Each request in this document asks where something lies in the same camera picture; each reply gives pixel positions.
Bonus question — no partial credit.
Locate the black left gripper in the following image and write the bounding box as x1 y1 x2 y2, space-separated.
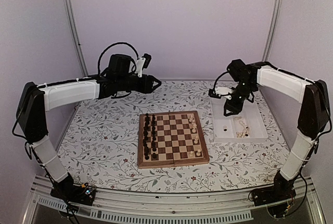
118 74 162 94

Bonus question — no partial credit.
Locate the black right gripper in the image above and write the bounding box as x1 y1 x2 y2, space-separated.
223 81 255 117

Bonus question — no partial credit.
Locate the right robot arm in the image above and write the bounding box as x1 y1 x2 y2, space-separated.
222 59 332 219

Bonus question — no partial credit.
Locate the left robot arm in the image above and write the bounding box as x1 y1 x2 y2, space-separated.
14 54 161 206

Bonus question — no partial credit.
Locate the row of dark chess pieces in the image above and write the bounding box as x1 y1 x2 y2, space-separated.
143 113 158 161

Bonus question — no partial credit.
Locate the wooden chess board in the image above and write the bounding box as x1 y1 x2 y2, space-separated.
137 110 210 169

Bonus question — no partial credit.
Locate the white three-compartment plastic tray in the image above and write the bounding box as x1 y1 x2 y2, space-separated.
211 98 268 143

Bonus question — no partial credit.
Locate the floral patterned table mat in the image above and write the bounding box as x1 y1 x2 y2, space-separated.
58 81 289 193

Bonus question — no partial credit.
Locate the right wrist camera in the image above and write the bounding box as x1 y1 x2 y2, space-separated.
208 86 233 100

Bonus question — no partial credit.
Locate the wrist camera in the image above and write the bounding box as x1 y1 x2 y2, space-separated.
135 53 151 78
208 86 233 100

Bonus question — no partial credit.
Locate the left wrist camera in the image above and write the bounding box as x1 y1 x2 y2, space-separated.
135 53 151 78

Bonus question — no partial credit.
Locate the front aluminium rail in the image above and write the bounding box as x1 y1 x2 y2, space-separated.
22 176 328 223

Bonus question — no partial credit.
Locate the right aluminium frame post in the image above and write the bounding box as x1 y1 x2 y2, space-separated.
262 0 283 61

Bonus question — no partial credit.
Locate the aluminium frame post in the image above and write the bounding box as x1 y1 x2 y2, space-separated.
63 0 88 76
262 0 283 61

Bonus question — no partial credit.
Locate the left aluminium frame post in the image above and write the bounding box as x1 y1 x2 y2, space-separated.
63 0 88 76

